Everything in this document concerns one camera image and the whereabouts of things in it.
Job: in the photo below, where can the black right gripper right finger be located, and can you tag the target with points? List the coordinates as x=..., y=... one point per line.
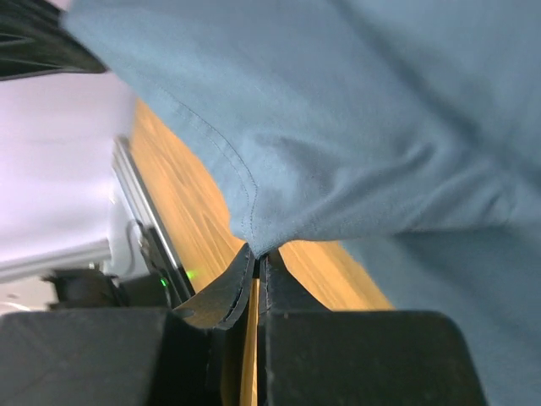
x=310, y=355

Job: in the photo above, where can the blue-grey t-shirt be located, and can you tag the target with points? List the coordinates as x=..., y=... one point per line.
x=407, y=130

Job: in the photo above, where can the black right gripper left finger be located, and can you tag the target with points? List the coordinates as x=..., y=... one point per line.
x=97, y=346

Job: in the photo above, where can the aluminium frame rail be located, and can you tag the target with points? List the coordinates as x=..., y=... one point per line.
x=143, y=203

